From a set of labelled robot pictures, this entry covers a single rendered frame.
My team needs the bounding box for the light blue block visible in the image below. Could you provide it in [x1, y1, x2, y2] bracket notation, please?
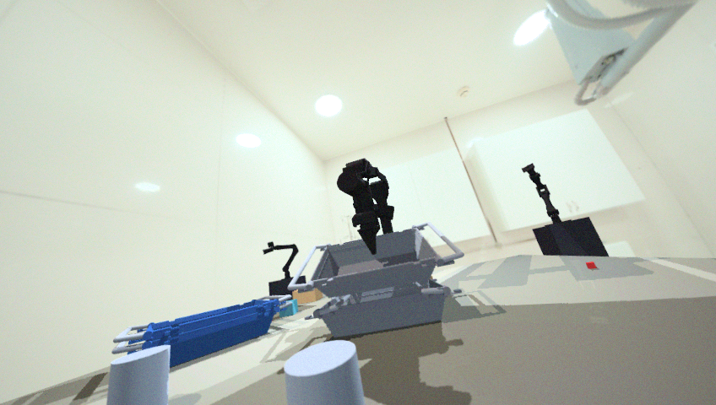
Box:
[279, 299, 298, 318]

